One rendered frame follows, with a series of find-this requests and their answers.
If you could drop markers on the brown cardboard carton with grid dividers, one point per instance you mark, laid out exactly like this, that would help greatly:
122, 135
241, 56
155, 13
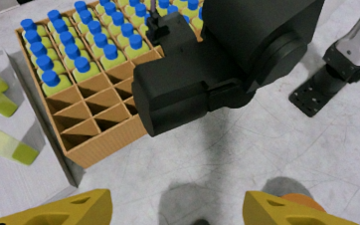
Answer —
91, 129

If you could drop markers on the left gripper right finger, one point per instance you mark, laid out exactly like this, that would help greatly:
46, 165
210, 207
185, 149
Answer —
260, 208

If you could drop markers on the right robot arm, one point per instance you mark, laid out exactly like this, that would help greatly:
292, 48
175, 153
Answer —
247, 44

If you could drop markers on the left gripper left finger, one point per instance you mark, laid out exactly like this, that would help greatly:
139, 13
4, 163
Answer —
89, 208

